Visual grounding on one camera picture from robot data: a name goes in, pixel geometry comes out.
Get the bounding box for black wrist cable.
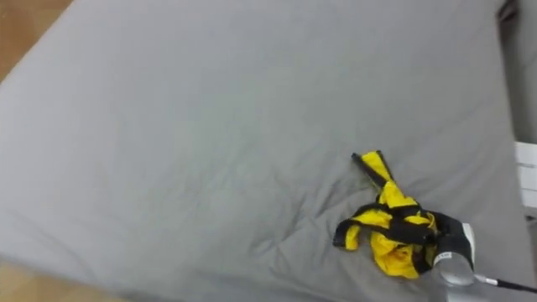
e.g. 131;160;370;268
473;273;537;294

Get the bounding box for grey bed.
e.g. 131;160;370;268
0;0;537;302

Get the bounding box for white shelf unit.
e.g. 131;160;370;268
514;141;537;219

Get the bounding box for yellow and black garment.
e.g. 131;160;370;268
332;149;441;280

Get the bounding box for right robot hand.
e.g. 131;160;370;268
389;211;477;272

